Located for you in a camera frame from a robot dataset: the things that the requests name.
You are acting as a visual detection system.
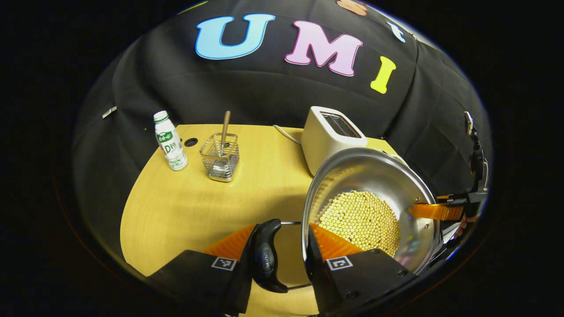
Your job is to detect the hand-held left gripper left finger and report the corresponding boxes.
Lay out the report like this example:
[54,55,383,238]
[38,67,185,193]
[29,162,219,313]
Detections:
[148,224,261,316]

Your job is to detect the white drink bottle green label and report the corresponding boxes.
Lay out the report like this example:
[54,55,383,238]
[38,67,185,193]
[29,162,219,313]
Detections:
[153,111,189,172]

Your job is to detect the heap of yellow soybeans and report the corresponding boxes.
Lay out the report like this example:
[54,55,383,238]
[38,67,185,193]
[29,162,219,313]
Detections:
[317,190,402,258]

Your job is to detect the wooden handled spoon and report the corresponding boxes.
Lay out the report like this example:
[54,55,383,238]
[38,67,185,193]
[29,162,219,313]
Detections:
[219,111,231,169]

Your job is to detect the stainless steel pot black handles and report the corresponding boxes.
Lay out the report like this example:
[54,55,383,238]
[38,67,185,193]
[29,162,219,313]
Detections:
[250,147,442,294]

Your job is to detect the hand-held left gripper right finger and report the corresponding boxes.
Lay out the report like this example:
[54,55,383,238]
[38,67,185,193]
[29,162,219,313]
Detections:
[304,222,417,316]

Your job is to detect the wire mesh utensil holder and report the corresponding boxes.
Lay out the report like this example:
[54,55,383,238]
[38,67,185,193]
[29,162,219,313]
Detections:
[200,133,241,183]

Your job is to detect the white toaster cable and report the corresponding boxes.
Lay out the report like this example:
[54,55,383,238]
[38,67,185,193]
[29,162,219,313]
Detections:
[272,125,303,145]

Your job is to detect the white toaster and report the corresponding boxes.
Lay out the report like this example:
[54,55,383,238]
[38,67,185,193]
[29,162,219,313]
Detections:
[301,106,369,177]

